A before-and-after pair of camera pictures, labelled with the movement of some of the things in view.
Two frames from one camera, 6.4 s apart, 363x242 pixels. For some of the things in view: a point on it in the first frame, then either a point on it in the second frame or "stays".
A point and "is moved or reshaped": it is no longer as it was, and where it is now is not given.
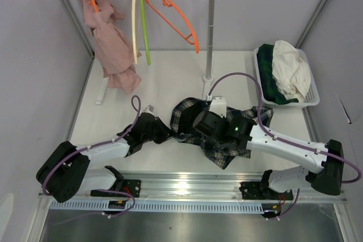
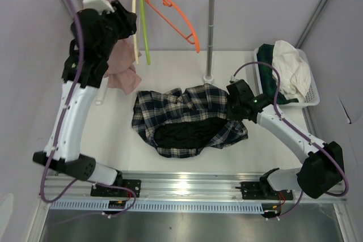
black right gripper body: x=218 y=139 → x=233 y=111
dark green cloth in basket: x=271 y=92 stays
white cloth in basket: x=291 y=73 stays
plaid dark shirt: x=182 y=125 is moved or reshaped
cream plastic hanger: x=133 y=24 stays
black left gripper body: x=158 y=134 → x=117 y=24
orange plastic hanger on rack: x=168 y=2 stays
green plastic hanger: x=144 y=22 stays
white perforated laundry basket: x=312 y=98 stays
